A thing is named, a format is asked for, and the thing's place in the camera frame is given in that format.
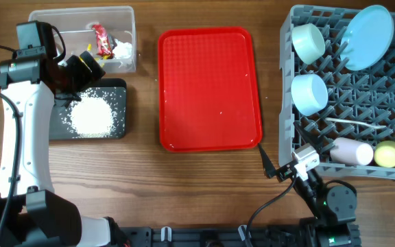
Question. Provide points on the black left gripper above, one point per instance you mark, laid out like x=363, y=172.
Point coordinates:
x=77, y=71

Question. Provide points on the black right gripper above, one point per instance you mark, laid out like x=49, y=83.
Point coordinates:
x=284, y=172

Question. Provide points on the yellow foil wrapper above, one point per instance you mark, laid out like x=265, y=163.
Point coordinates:
x=99, y=59

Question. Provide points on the red snack wrapper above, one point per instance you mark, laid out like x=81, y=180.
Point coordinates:
x=103, y=44

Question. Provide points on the white tissue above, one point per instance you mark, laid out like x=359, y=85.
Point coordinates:
x=122, y=50

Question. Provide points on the pile of white rice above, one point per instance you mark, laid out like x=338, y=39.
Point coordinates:
x=91, y=117

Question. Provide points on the white pink plastic cup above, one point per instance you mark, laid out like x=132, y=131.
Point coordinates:
x=351, y=152

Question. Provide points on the light blue bowl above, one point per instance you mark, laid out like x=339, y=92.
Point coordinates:
x=309, y=93

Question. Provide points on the white plastic spoon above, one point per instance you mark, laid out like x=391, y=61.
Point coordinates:
x=345, y=121

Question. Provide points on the yellow plastic cup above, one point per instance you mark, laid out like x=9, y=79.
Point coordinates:
x=384, y=154

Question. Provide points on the mint green bowl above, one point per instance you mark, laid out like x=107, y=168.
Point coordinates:
x=308, y=42

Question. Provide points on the light blue round plate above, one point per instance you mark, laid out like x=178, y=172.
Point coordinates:
x=367, y=37

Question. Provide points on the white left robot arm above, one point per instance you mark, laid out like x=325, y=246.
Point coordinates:
x=31, y=214

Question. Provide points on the clear plastic waste bin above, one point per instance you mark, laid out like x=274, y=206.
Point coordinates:
x=74, y=25

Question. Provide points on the grey plastic dishwasher rack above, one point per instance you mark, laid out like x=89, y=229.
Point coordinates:
x=367, y=95

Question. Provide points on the black plastic tray bin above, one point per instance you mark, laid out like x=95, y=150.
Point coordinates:
x=115, y=91

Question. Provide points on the red plastic tray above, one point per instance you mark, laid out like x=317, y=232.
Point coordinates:
x=208, y=91

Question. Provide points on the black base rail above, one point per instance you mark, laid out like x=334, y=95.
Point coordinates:
x=269, y=236

